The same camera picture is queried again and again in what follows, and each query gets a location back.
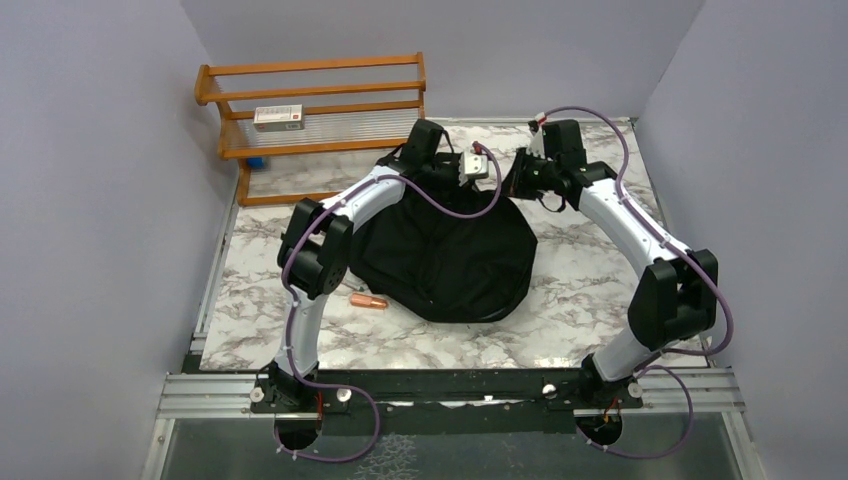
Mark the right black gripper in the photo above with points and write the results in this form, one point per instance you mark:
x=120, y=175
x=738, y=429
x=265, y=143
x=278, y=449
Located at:
x=513, y=185

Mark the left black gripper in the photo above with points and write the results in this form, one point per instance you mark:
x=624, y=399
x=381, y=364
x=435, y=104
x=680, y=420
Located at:
x=455, y=189

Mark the black student backpack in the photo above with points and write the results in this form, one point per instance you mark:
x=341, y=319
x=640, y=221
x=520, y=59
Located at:
x=464, y=257

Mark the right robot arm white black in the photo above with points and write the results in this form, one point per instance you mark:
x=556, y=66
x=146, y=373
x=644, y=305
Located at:
x=673, y=300

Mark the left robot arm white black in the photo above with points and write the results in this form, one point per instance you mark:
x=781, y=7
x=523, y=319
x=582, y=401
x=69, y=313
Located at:
x=315, y=251

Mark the wooden shelf rack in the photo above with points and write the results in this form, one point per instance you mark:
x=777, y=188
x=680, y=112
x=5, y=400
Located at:
x=340, y=118

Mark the grey black pen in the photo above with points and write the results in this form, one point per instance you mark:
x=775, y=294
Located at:
x=353, y=287

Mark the copper orange pen case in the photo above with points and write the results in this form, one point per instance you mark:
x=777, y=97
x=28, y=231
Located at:
x=366, y=301

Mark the white red box on shelf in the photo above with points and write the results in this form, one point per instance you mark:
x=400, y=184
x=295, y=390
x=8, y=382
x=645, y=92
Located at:
x=278, y=118

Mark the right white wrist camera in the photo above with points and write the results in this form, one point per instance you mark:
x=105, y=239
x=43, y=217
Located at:
x=536, y=146

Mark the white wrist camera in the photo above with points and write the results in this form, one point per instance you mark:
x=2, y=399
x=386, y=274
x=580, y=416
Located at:
x=536, y=146
x=474, y=165

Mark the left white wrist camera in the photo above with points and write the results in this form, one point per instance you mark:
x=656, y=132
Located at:
x=474, y=165

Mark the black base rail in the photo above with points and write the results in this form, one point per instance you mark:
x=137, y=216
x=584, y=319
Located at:
x=437, y=402

